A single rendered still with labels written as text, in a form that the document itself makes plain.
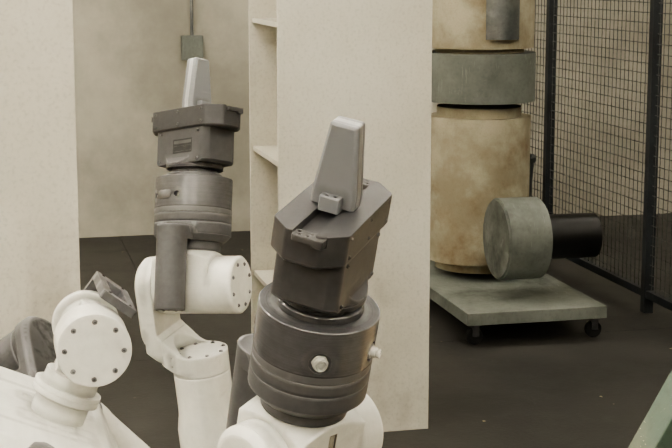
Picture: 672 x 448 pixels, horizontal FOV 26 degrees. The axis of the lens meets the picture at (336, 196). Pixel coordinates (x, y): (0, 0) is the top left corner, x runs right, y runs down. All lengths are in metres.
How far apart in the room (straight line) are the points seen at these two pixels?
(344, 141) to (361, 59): 4.36
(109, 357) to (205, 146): 0.40
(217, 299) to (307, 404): 0.59
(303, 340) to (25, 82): 2.71
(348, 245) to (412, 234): 4.51
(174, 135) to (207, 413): 0.32
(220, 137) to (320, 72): 3.67
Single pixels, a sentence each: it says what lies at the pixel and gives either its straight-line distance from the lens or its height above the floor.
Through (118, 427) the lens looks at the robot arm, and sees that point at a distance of 1.63.
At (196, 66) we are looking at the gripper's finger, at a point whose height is 1.63.
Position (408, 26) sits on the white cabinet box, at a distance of 5.38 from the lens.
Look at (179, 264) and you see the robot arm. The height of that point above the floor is 1.43.
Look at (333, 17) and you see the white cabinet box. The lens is 5.31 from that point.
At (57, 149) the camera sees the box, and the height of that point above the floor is 1.30.
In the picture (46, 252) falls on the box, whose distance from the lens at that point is 3.73.
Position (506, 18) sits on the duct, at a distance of 7.31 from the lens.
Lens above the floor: 1.74
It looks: 9 degrees down
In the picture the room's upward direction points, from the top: straight up
